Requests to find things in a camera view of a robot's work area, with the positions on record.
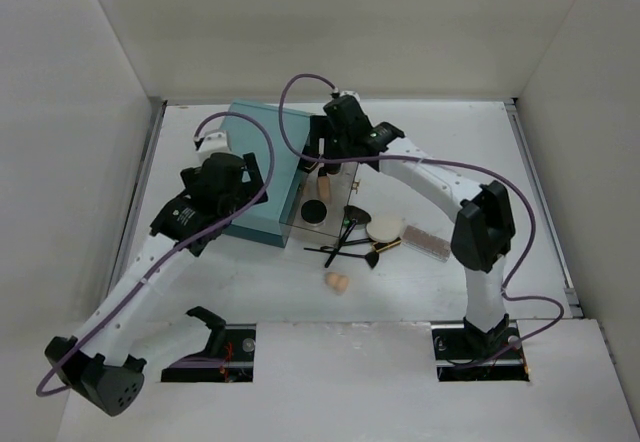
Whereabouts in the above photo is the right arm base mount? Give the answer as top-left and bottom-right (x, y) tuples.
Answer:
(432, 323), (530, 382)

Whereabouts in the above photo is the clear acrylic box door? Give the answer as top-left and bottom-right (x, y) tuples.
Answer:
(285, 163), (358, 245)

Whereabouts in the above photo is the beige foundation bottle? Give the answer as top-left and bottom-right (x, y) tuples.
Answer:
(316, 167), (332, 203)

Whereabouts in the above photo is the peach makeup sponge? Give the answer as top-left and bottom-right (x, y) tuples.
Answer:
(325, 272), (350, 295)

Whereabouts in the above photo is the teal makeup organizer box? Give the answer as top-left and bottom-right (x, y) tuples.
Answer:
(194, 99), (311, 248)

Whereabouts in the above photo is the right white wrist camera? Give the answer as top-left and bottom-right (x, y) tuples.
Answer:
(331, 88), (361, 102)

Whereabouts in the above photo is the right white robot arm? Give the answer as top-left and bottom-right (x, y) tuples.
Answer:
(311, 95), (515, 362)

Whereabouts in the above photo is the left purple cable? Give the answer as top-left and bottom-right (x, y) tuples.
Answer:
(35, 111), (277, 396)

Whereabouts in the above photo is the black kabuki brush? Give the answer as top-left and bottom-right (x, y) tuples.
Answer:
(324, 205), (371, 268)

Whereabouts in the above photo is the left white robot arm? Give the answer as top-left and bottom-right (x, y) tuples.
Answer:
(36, 152), (275, 417)

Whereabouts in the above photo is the white round powder puff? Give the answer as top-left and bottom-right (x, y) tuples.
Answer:
(366, 213), (405, 243)

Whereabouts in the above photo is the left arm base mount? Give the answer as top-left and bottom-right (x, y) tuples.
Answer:
(160, 306), (257, 383)

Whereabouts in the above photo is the black fan brush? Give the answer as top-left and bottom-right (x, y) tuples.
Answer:
(304, 247), (380, 269)

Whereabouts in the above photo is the thin black makeup brush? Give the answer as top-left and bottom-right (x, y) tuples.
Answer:
(320, 238), (372, 251)

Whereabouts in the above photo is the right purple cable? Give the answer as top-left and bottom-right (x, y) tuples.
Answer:
(278, 73), (566, 368)

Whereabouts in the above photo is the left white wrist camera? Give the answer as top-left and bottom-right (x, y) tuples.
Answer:
(194, 130), (231, 162)

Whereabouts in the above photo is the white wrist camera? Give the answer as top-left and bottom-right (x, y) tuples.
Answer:
(194, 130), (231, 162)
(331, 88), (361, 102)

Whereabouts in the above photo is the black round gecomo compact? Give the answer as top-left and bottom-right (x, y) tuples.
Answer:
(300, 199), (328, 226)

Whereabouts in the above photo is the purple cable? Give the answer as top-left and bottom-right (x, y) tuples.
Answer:
(35, 111), (277, 396)
(278, 73), (566, 368)

